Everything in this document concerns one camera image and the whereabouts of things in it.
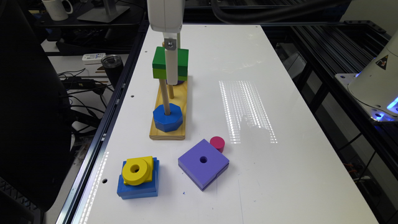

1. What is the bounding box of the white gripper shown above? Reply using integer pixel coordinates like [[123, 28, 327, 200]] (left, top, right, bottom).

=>
[[147, 0, 185, 85]]

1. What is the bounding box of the green square block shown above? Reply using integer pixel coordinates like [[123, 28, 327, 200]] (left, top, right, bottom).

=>
[[152, 47, 189, 81]]

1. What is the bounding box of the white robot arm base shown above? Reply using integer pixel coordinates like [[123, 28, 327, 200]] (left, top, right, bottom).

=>
[[335, 34, 397, 123]]

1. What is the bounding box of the blue octagon block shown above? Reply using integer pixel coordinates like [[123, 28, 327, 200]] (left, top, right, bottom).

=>
[[153, 103, 183, 133]]

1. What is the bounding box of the pink cylinder block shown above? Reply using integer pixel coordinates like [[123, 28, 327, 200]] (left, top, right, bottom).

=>
[[210, 136, 225, 153]]

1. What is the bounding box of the large purple square block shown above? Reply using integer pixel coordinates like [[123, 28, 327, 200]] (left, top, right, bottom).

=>
[[178, 139, 229, 191]]

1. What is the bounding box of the blue square block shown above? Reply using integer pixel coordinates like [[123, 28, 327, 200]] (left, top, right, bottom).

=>
[[117, 157, 159, 200]]

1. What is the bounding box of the front wooden peg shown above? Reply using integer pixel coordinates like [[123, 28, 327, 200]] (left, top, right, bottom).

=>
[[159, 79, 171, 116]]

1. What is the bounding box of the wooden peg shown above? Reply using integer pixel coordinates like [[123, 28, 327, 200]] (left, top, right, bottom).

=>
[[159, 79, 171, 116], [167, 85, 174, 99]]

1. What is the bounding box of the middle wooden peg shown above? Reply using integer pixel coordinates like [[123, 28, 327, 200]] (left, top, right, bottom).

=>
[[167, 85, 174, 99]]

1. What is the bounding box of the wooden peg base board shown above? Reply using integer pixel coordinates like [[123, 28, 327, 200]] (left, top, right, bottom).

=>
[[149, 81, 188, 140]]

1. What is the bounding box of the black tumbler cup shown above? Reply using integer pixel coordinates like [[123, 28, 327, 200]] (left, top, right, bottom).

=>
[[101, 55, 124, 88]]

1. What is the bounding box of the monitor stand base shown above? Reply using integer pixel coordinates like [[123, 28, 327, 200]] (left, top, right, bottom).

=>
[[77, 0, 130, 23]]

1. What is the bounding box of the white mug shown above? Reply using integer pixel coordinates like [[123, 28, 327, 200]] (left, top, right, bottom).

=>
[[42, 0, 73, 21]]

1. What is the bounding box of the black office chair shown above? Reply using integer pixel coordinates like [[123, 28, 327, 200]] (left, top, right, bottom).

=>
[[1, 1, 72, 212]]

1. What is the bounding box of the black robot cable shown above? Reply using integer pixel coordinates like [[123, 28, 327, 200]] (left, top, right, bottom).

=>
[[210, 0, 352, 25]]

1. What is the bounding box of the yellow ring block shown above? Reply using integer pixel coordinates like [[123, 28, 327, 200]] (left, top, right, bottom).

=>
[[122, 156, 154, 186]]

